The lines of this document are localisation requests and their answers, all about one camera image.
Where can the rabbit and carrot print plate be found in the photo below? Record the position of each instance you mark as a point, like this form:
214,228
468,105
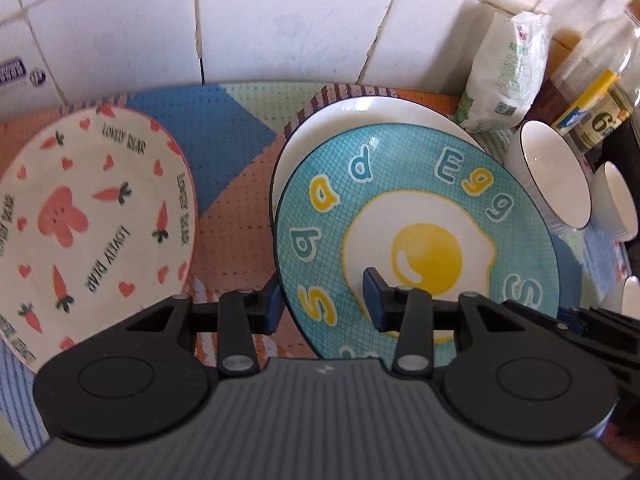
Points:
100,220

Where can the white ribbed bowl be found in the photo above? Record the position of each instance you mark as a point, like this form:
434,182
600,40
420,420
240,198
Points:
617,200
627,295
545,170

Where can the blue fried egg print plate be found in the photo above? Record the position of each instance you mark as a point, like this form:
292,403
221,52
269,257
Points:
425,170

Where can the yellow-label cooking wine bottle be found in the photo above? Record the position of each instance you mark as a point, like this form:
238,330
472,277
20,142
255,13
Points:
592,95

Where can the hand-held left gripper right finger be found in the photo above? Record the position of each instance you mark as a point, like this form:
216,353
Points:
373,291

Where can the white plate with dark rim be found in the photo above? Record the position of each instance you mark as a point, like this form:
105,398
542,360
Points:
360,115

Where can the colourful patterned table mat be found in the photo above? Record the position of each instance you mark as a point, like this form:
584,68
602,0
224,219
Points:
235,170

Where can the wall sticker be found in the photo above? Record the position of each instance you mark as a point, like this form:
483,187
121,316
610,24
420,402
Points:
22,71

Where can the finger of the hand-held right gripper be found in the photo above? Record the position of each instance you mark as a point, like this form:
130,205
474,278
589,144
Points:
600,330

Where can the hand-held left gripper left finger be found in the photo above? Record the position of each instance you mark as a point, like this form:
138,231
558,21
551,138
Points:
273,306

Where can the clear vinegar bottle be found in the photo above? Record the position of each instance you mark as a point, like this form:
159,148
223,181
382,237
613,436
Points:
607,127

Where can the white green-print seasoning bag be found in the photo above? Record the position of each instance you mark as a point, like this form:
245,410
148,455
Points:
505,75

